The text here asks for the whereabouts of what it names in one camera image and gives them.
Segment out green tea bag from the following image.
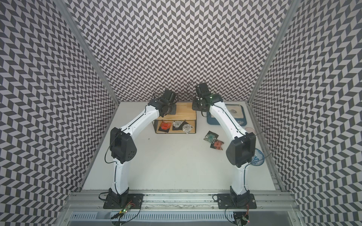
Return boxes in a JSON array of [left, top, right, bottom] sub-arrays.
[[204, 131, 219, 144]]

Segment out aluminium corner post left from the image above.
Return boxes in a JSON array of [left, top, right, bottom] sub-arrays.
[[53, 0, 119, 105]]

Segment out blue tray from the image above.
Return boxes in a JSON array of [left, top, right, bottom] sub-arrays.
[[206, 104, 247, 126]]

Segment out beige cloth on tray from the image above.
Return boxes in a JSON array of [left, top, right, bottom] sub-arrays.
[[226, 105, 244, 119]]

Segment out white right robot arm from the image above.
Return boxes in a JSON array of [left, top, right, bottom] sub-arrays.
[[192, 82, 256, 207]]

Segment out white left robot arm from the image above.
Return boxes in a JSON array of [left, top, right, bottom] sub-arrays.
[[107, 89, 177, 206]]

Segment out black wire wooden shelf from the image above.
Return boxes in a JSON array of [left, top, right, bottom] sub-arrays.
[[152, 101, 197, 134]]

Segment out aluminium corner post right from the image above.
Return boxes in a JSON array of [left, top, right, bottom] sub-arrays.
[[247, 0, 302, 105]]

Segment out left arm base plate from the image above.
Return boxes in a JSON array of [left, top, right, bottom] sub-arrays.
[[103, 194, 144, 210]]

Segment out pink plastic cup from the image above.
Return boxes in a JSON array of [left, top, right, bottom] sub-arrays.
[[244, 127, 255, 136]]

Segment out aluminium corner post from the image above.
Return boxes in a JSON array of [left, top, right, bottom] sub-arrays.
[[53, 0, 119, 105], [247, 0, 302, 105]]

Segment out red tea bag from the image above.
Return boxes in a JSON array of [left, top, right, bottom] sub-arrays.
[[210, 140, 224, 150], [158, 121, 173, 133]]

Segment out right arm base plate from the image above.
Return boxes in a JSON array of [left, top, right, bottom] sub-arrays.
[[216, 193, 257, 210]]

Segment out blue patterned bowl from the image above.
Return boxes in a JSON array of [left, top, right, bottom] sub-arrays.
[[251, 148, 265, 166]]

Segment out aluminium front rail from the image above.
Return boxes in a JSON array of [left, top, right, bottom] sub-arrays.
[[62, 190, 299, 211]]

